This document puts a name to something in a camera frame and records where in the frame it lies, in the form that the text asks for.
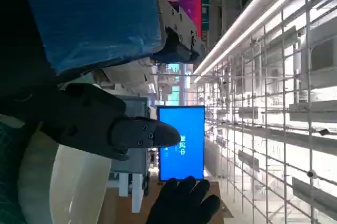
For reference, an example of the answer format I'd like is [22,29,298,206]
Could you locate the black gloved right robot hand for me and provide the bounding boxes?
[146,176,221,224]

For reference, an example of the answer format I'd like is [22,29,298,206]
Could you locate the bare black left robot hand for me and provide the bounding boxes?
[0,0,204,162]

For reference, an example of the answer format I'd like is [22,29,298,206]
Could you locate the blue screen monitor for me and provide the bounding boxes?
[156,105,206,182]

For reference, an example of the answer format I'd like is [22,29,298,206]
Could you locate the person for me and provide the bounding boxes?
[17,122,113,224]

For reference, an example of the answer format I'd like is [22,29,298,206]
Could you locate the pink screen monitor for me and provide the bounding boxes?
[158,0,204,39]

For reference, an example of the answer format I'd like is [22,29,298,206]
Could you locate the long ceiling light strip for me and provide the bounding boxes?
[193,0,326,77]

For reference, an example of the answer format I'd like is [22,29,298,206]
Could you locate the green cutting mat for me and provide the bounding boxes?
[0,121,26,224]

